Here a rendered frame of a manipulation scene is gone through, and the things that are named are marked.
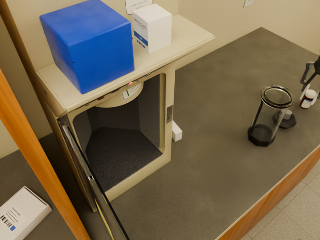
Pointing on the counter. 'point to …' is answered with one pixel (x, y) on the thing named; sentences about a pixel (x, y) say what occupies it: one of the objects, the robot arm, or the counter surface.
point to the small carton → (152, 27)
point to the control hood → (59, 94)
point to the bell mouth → (122, 97)
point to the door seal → (100, 187)
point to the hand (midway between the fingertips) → (310, 95)
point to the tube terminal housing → (33, 17)
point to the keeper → (169, 114)
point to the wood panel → (37, 157)
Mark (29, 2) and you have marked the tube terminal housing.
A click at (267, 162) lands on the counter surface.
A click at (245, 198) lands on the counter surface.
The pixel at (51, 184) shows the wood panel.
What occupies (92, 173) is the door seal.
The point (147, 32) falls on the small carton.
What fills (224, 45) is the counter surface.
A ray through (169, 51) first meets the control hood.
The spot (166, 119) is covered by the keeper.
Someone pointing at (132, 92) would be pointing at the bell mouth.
